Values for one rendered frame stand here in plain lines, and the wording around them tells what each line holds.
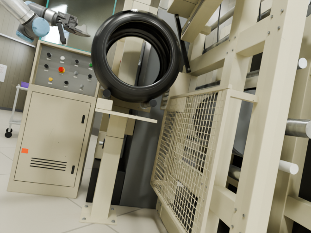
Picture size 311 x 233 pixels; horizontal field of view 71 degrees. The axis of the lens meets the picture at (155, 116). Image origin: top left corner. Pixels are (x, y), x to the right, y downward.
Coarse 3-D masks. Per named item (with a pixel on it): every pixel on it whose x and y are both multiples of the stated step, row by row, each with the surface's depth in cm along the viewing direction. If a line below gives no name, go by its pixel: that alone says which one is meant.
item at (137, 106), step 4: (100, 92) 158; (100, 96) 158; (112, 96) 160; (112, 100) 160; (116, 100) 161; (120, 100) 161; (112, 104) 160; (116, 104) 161; (120, 104) 161; (124, 104) 162; (128, 104) 163; (132, 104) 163; (136, 104) 164; (140, 104) 164; (128, 108) 164; (132, 108) 164; (136, 108) 164; (140, 108) 165; (144, 108) 165; (148, 108) 166
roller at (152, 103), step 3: (153, 99) 132; (144, 102) 151; (147, 102) 140; (150, 102) 131; (153, 102) 132; (156, 102) 132; (141, 105) 162; (144, 105) 150; (147, 105) 141; (150, 105) 132; (153, 105) 132
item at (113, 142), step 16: (144, 0) 166; (128, 48) 164; (128, 64) 164; (128, 80) 165; (128, 112) 166; (112, 128) 163; (112, 144) 163; (112, 160) 164; (112, 176) 164; (96, 192) 161; (112, 192) 165; (96, 208) 162
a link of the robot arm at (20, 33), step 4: (20, 24) 120; (20, 28) 119; (16, 32) 120; (20, 32) 119; (24, 32) 118; (20, 36) 120; (24, 36) 120; (28, 36) 119; (28, 40) 123; (32, 40) 124
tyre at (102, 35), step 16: (112, 16) 127; (128, 16) 126; (144, 16) 128; (96, 32) 126; (112, 32) 126; (128, 32) 153; (144, 32) 155; (160, 32) 149; (96, 48) 124; (160, 48) 158; (176, 48) 134; (96, 64) 125; (160, 64) 159; (176, 64) 134; (112, 80) 125; (160, 80) 131; (128, 96) 130; (144, 96) 131
